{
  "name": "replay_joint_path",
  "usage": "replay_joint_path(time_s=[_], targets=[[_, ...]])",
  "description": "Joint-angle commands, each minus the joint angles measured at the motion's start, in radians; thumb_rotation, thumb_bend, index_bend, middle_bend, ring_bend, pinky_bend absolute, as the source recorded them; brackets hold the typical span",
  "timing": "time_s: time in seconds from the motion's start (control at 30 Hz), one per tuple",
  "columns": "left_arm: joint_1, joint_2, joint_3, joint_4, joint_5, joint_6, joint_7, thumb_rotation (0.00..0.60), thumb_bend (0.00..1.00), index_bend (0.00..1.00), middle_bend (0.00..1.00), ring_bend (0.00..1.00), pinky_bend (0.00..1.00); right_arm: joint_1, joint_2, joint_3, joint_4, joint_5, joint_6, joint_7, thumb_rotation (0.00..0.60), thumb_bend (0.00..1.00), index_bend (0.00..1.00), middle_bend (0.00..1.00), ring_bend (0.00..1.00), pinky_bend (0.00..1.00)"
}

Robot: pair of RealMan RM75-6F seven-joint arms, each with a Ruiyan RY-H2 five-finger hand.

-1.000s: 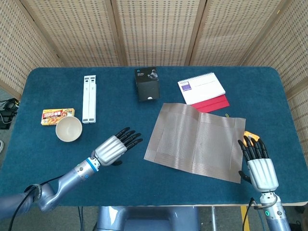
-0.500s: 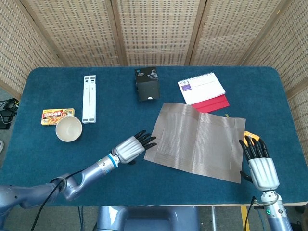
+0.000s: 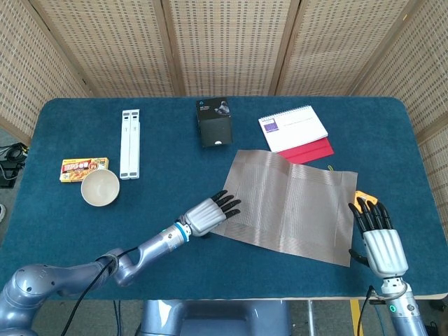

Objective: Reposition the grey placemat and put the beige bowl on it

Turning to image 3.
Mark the grey robot torso base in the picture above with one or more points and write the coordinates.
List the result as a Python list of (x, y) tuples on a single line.
[(217, 318)]

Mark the yellow curry box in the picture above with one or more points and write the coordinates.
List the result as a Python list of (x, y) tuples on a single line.
[(77, 168)]

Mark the woven wooden folding screen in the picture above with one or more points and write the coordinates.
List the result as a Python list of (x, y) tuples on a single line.
[(224, 45)]

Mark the red folder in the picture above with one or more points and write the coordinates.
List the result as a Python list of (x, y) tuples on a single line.
[(308, 154)]

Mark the blue table cover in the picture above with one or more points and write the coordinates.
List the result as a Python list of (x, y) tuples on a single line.
[(157, 196)]

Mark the beige woven placemat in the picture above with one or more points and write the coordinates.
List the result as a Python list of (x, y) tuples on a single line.
[(290, 210)]

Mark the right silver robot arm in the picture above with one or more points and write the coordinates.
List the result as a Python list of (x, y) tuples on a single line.
[(406, 315)]

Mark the beige bowl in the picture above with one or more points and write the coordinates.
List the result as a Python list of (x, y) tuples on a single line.
[(100, 187)]

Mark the white folded laptop stand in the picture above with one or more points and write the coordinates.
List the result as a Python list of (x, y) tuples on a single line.
[(129, 143)]

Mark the black cardboard box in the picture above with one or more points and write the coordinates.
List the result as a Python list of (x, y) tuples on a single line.
[(215, 129)]

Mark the white table leg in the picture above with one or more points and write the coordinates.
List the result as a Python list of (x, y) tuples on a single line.
[(310, 318)]

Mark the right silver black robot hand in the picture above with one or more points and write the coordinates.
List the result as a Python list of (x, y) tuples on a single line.
[(385, 252)]

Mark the white spiral desk calendar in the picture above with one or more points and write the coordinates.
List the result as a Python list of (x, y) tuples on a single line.
[(297, 129)]

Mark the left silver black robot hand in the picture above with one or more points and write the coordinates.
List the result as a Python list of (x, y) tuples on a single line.
[(204, 217)]

